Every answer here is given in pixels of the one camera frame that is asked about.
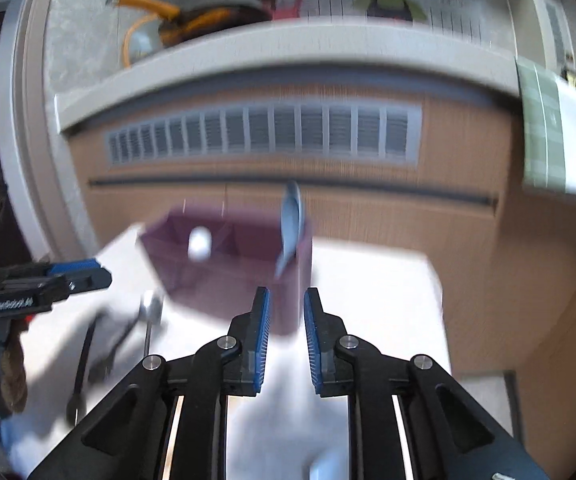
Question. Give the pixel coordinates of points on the black fork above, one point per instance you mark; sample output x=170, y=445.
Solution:
x=117, y=345

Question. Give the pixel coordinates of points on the white wall vent box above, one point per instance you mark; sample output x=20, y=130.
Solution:
x=550, y=25

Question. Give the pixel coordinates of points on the dark wok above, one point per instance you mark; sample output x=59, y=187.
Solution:
x=217, y=17

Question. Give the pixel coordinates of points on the dark sauce bottle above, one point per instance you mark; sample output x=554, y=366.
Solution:
x=570, y=72

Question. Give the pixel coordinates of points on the black spoon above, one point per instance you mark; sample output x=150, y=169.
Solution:
x=85, y=355

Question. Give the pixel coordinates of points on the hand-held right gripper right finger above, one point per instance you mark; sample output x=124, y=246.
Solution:
x=313, y=340

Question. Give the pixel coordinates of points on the grey vent grille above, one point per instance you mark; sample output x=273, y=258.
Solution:
x=268, y=130

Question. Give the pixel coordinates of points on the green checked cloth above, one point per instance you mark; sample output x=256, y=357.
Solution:
x=543, y=125

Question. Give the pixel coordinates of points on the white round-ended spoon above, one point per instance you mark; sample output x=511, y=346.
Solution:
x=199, y=244

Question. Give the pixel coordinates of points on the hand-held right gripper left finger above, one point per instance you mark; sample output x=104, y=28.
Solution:
x=263, y=340

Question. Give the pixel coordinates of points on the grey stone counter ledge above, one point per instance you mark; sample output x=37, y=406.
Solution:
x=293, y=70

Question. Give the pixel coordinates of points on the wooden cabinet front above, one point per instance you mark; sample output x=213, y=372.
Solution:
x=468, y=210

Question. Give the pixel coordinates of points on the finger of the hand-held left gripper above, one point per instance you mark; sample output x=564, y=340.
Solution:
x=75, y=266
x=92, y=279

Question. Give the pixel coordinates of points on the purple utensil holder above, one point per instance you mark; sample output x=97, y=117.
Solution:
x=227, y=280

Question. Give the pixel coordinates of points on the light blue spoon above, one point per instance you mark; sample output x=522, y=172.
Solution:
x=292, y=220

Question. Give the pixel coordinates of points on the metal spoon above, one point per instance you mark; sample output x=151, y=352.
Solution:
x=151, y=305

